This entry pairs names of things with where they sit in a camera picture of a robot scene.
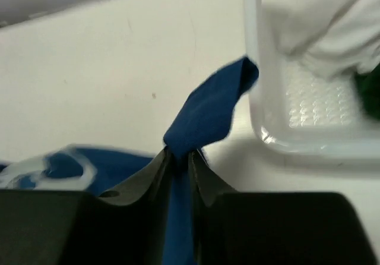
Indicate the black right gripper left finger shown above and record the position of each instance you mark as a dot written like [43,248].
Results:
[50,215]

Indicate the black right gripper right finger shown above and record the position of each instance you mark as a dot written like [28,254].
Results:
[233,227]

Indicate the blue t shirt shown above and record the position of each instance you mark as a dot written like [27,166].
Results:
[205,118]

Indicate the white plastic basket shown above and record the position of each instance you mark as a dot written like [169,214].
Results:
[304,118]

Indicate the dark green t shirt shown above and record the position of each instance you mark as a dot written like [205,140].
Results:
[367,88]

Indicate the white crumpled t shirt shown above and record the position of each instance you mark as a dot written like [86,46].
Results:
[327,37]

